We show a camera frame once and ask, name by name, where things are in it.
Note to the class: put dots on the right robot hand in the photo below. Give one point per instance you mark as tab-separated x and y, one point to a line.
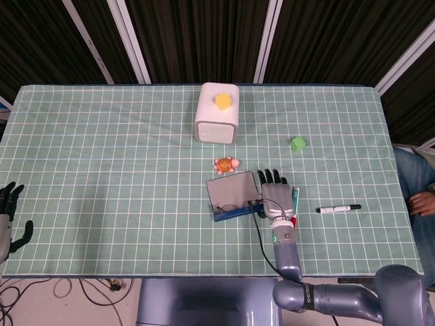
277	200

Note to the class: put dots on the bystander's bare hand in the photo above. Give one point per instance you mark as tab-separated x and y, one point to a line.
425	203

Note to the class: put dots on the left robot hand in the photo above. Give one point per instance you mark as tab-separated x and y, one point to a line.
5	234

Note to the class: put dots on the blue pencil case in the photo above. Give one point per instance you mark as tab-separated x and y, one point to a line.
231	190

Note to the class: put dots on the thin metal eyeglasses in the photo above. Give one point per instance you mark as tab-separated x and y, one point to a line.
222	206

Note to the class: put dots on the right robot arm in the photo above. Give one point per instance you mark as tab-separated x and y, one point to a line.
287	258

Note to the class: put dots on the green marker red cap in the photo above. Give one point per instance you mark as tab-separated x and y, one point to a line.
296	200

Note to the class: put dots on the person's leg in jeans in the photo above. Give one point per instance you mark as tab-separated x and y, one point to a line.
408	169

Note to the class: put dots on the green foam cube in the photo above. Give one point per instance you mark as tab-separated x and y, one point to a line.
297	144

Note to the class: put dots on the white marker black cap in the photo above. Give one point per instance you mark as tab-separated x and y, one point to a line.
336	208

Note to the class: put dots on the pink orange turtle toy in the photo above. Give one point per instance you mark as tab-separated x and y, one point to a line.
225	165

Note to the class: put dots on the yellow foam cube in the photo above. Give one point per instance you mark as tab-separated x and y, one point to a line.
223	102

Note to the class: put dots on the white cube cabinet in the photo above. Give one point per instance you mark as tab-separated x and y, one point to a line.
207	112

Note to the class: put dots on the green checked tablecloth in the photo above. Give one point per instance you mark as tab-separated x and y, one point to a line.
102	169

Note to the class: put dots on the yellow black plug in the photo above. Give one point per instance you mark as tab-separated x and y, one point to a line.
115	286

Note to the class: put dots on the blue-grey robot torso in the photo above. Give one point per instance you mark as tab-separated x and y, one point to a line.
204	299

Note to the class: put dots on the white blue board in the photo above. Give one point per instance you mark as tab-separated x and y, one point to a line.
4	105

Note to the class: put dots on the black pleated curtain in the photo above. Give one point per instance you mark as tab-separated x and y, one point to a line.
204	34

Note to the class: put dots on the white frame post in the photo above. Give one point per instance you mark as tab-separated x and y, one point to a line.
268	40
130	40
408	62
88	40

